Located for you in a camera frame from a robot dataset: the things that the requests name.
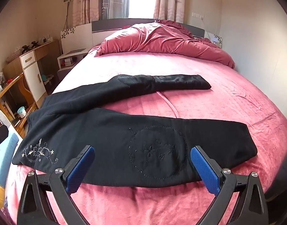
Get black embroidered pants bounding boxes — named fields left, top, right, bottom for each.
left=12, top=75, right=257, bottom=188

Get white blue chair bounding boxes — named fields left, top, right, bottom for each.
left=0, top=110, right=22, bottom=208

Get teal white cup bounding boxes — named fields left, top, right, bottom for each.
left=17, top=106, right=27, bottom=118

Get wooden side shelf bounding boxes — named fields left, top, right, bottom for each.
left=0, top=73, right=38, bottom=138

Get wooden desk white cabinet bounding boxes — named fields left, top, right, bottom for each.
left=3, top=40, right=61, bottom=107

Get pink bed sheet mattress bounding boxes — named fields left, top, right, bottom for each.
left=4, top=44, right=287, bottom=225

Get white bedside table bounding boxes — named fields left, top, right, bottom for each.
left=57, top=48, right=90, bottom=77

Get dark grey headboard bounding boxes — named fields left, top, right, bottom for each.
left=91, top=18, right=205, bottom=38

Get dark red duvet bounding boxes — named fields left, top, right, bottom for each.
left=96, top=20, right=235, bottom=69

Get right patterned curtain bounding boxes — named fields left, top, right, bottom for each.
left=154, top=0, right=185, bottom=23

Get wall power socket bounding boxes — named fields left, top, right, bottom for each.
left=192, top=12, right=204, bottom=20

